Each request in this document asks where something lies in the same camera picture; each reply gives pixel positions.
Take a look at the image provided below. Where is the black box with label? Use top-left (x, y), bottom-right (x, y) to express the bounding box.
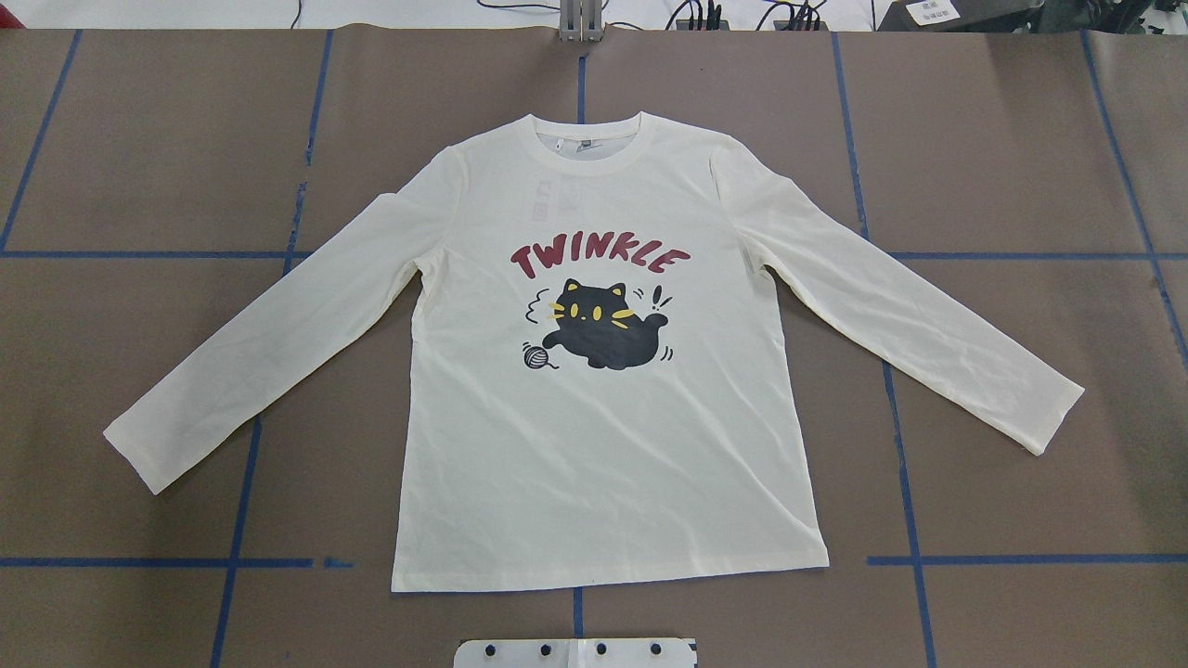
top-left (876, 1), bottom-right (1044, 33)

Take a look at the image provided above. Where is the grey aluminium frame post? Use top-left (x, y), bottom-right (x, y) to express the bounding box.
top-left (560, 0), bottom-right (605, 43)

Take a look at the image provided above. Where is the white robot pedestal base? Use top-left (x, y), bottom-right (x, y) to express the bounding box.
top-left (453, 637), bottom-right (699, 667)

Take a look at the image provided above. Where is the cream long-sleeve cat shirt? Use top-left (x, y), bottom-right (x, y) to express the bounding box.
top-left (103, 113), bottom-right (1082, 593)

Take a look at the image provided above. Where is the black cable bundle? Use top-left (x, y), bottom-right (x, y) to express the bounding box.
top-left (665, 0), bottom-right (830, 32)

